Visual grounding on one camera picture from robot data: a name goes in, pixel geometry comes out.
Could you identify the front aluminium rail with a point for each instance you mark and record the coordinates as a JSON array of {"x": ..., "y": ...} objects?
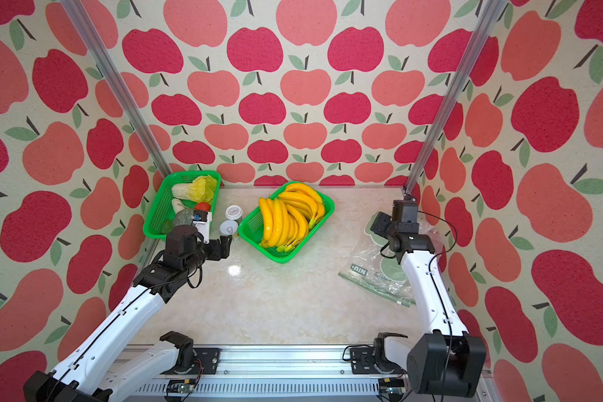
[{"x": 274, "y": 373}]

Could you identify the napa cabbage toy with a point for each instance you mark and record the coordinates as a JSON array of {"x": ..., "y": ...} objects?
[{"x": 201, "y": 190}]

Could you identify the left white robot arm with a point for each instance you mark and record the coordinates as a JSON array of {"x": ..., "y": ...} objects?
[{"x": 86, "y": 374}]

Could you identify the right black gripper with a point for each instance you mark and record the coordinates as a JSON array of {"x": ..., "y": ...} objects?
[{"x": 382, "y": 224}]

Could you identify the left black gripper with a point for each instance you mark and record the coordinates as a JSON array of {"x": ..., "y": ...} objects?
[{"x": 219, "y": 252}]

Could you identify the aluminium frame post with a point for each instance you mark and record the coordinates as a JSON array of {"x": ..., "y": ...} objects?
[
  {"x": 480, "y": 34},
  {"x": 88, "y": 33}
]

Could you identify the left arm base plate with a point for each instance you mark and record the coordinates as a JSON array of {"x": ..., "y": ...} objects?
[{"x": 194, "y": 361}]

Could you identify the red tomato toy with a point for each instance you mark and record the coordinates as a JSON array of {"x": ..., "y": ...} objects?
[{"x": 203, "y": 206}]

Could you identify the right aluminium frame post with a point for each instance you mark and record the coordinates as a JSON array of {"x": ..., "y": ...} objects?
[{"x": 480, "y": 34}]

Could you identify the empty green plastic basket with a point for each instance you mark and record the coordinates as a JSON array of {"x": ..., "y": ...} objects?
[{"x": 251, "y": 229}]

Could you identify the yellow banana bunch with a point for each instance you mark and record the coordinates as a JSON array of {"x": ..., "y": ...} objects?
[
  {"x": 307, "y": 200},
  {"x": 279, "y": 229}
]

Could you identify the left aluminium frame post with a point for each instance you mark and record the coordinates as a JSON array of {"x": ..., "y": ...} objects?
[{"x": 88, "y": 33}]

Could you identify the green netted melon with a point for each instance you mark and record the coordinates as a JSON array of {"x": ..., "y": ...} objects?
[{"x": 184, "y": 217}]

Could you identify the white lidded cup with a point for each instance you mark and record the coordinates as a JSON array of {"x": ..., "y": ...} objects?
[{"x": 234, "y": 212}]

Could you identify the zip bag of bananas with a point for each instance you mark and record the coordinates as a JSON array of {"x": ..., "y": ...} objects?
[
  {"x": 378, "y": 275},
  {"x": 425, "y": 228}
]

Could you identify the green pepper toy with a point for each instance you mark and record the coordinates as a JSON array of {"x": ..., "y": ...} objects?
[{"x": 167, "y": 226}]

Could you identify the green basket with vegetables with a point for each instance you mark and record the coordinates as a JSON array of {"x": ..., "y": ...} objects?
[{"x": 162, "y": 209}]

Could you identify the pull-tab tin can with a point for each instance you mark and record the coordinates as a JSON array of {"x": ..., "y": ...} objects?
[{"x": 229, "y": 228}]

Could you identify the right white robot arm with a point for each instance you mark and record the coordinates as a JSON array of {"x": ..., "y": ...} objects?
[{"x": 447, "y": 360}]

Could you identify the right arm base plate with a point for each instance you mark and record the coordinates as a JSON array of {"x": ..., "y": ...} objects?
[{"x": 362, "y": 361}]

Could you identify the white mushroom toy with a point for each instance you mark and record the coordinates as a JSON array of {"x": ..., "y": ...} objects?
[{"x": 177, "y": 205}]

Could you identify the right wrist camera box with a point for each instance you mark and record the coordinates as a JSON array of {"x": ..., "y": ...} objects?
[{"x": 405, "y": 211}]

